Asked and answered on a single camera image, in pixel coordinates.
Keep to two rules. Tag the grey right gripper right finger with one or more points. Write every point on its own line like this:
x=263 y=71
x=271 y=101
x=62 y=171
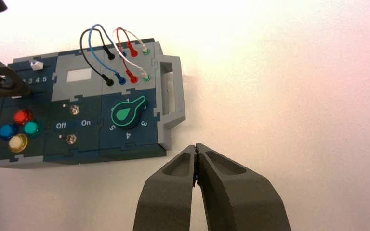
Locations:
x=236 y=204

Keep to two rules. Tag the blue push button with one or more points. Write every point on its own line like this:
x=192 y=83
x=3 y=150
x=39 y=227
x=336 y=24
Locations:
x=7 y=131

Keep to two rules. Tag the red push button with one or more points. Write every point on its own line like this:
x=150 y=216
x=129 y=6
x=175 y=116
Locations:
x=23 y=117

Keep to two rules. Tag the blue grey control panel box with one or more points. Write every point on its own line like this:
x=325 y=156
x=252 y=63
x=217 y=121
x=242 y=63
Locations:
x=89 y=140

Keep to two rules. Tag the white slider knob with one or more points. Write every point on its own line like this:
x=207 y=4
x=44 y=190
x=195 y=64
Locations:
x=36 y=65
x=16 y=96

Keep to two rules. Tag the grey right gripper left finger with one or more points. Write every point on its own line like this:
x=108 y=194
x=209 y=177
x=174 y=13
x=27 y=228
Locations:
x=167 y=201

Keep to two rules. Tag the teal push button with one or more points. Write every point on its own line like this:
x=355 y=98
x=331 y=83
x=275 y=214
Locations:
x=33 y=128

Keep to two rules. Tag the green rotary dial knob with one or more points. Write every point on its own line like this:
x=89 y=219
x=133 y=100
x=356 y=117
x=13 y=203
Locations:
x=126 y=114

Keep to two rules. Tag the yellow push button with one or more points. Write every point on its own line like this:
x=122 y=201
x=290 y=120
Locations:
x=17 y=143

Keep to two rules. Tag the white rectangular display window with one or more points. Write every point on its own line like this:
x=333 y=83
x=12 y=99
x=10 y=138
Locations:
x=79 y=75

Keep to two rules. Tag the metal toggle switch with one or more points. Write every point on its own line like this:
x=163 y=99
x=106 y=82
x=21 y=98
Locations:
x=71 y=139
x=74 y=109

